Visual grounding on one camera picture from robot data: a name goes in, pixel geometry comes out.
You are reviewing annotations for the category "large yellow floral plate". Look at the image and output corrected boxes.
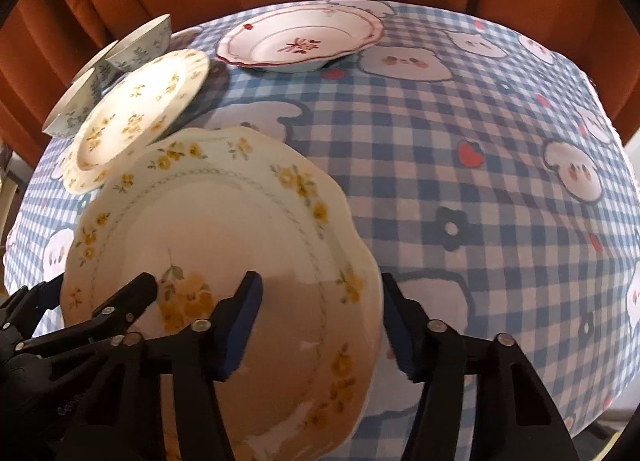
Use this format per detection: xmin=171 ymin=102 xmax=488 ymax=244
xmin=61 ymin=126 xmax=383 ymax=460

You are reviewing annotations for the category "green leaf bowl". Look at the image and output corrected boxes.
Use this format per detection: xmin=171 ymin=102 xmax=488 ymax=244
xmin=42 ymin=68 xmax=102 ymax=137

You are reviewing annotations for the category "small yellow floral plate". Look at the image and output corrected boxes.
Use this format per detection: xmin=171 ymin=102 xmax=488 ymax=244
xmin=62 ymin=48 xmax=209 ymax=195

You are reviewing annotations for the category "white green pattern bowl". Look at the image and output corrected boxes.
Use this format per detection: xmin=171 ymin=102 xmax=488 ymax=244
xmin=72 ymin=40 xmax=118 ymax=90

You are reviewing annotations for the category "blue floral bowl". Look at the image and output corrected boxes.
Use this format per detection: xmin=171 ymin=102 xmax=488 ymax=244
xmin=106 ymin=14 xmax=172 ymax=72

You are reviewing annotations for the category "red trimmed white plate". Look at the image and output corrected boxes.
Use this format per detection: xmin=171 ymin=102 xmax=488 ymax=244
xmin=216 ymin=4 xmax=384 ymax=73

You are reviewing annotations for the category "blue checkered bear tablecloth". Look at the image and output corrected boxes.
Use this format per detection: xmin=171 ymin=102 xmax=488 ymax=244
xmin=6 ymin=0 xmax=639 ymax=460

